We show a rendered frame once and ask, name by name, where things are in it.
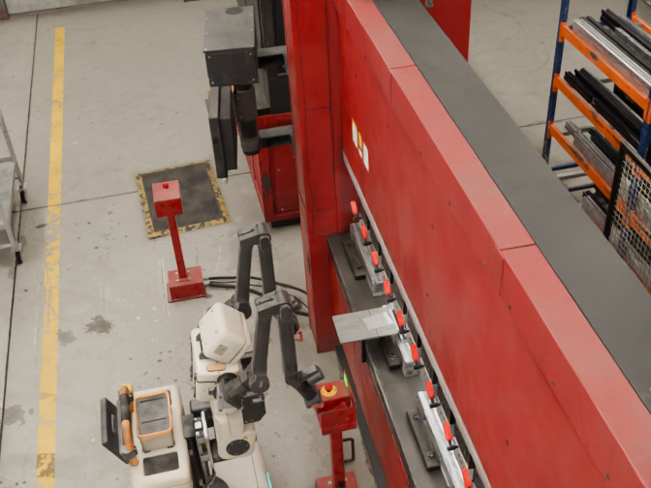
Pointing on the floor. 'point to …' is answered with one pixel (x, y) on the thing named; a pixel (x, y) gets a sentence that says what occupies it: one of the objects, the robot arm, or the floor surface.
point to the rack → (595, 115)
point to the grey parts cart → (10, 193)
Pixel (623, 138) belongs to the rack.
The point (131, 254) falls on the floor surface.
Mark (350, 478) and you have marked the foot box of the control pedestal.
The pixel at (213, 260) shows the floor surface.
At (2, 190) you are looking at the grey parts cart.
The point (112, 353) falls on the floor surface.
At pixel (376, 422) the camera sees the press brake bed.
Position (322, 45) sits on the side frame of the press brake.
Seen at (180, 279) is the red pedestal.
